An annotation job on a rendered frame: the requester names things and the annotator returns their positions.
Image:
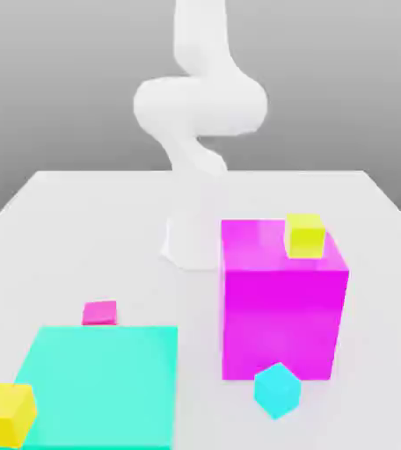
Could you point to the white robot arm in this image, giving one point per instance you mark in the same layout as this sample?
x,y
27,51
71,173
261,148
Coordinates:
x,y
200,105

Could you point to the small lime yellow cube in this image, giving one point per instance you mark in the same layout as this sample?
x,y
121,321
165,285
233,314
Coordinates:
x,y
305,239

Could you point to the small pink cube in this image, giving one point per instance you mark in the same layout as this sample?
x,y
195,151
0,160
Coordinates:
x,y
99,313

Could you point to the small cyan cube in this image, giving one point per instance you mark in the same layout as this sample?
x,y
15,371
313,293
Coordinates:
x,y
277,390

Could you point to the small golden yellow cube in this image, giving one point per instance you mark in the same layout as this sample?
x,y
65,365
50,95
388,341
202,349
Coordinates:
x,y
3,415

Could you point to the large magenta box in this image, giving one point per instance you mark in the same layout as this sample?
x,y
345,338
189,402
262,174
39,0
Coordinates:
x,y
281,316

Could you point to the large turquoise box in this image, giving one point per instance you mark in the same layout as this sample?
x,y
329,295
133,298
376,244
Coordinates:
x,y
105,386

